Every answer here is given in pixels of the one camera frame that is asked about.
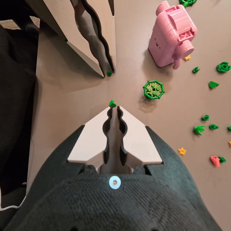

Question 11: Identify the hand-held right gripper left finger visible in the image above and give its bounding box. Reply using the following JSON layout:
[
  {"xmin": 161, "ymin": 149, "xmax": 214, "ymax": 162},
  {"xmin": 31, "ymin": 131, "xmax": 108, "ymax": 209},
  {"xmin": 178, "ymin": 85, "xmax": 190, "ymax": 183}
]
[{"xmin": 67, "ymin": 106, "xmax": 113, "ymax": 169}]

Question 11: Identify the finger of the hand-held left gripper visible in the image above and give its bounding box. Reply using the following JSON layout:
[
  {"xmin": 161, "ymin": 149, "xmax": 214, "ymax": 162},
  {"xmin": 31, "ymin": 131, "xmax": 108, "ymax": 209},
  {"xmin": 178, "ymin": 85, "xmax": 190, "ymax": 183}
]
[
  {"xmin": 82, "ymin": 0, "xmax": 116, "ymax": 72},
  {"xmin": 42, "ymin": 0, "xmax": 106, "ymax": 78}
]

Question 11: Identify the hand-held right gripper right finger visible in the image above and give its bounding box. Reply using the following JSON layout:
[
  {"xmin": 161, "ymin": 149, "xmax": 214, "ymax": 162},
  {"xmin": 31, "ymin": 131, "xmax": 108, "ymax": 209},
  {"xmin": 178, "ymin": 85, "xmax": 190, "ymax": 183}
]
[{"xmin": 117, "ymin": 106, "xmax": 163, "ymax": 170}]

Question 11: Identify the pink brick toy with crank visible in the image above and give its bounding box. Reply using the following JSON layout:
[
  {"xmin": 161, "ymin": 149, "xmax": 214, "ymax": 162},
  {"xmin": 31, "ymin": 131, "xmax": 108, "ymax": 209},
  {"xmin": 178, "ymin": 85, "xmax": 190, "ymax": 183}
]
[{"xmin": 148, "ymin": 0, "xmax": 197, "ymax": 70}]

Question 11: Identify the green web tree brown trunk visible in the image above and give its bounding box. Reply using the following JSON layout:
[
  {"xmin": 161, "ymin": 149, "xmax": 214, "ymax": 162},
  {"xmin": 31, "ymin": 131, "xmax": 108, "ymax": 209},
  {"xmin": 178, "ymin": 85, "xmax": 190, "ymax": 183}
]
[{"xmin": 143, "ymin": 80, "xmax": 165, "ymax": 100}]

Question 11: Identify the green crown leaf piece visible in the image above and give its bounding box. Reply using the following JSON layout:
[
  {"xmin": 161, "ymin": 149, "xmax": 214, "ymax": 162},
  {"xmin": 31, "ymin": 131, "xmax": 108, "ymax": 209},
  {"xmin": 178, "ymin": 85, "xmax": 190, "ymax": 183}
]
[{"xmin": 193, "ymin": 125, "xmax": 206, "ymax": 136}]

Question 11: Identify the pink cone piece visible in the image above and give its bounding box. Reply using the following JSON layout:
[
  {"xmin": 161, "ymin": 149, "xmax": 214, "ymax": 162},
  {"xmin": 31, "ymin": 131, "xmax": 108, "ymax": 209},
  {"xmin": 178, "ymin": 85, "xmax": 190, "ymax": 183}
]
[{"xmin": 210, "ymin": 156, "xmax": 221, "ymax": 167}]

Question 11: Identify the green spiky leaf piece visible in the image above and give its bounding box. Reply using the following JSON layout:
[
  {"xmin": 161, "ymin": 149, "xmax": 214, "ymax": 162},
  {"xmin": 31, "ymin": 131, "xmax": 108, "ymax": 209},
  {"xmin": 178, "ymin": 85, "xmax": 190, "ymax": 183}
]
[{"xmin": 179, "ymin": 0, "xmax": 197, "ymax": 8}]

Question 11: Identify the white cord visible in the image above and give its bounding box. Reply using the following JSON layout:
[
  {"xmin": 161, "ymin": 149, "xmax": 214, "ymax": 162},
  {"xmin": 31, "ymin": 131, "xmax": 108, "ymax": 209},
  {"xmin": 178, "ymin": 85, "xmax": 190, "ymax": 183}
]
[{"xmin": 0, "ymin": 188, "xmax": 27, "ymax": 211}]

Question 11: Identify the green round ring piece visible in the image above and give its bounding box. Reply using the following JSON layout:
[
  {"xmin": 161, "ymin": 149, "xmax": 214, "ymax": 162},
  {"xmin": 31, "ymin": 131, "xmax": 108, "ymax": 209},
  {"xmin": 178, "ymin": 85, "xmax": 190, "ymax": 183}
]
[{"xmin": 216, "ymin": 62, "xmax": 231, "ymax": 73}]

